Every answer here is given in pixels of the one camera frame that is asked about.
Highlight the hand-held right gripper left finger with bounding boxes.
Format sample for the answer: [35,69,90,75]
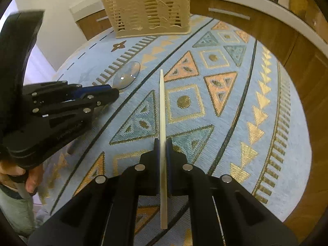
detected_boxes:
[27,138,161,246]

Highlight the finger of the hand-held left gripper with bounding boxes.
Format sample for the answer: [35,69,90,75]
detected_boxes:
[24,80,114,101]
[31,88,120,118]

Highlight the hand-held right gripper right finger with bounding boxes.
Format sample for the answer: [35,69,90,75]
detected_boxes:
[165,137,299,246]

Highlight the white utensil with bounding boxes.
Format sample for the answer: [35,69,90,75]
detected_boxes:
[158,69,170,229]

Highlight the metal spoon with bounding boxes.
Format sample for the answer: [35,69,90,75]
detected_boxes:
[112,61,141,91]

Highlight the beige slotted plastic basket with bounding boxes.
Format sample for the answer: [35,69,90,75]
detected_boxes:
[97,0,191,39]

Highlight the person's left hand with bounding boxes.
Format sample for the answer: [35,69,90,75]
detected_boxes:
[0,159,44,195]

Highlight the blue patterned mat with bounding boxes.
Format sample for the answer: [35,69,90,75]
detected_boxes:
[38,14,312,246]

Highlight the person's green trousers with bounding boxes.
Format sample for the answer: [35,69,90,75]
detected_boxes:
[0,183,37,237]

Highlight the long metal drawer handle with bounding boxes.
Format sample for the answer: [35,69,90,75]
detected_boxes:
[207,7,251,21]

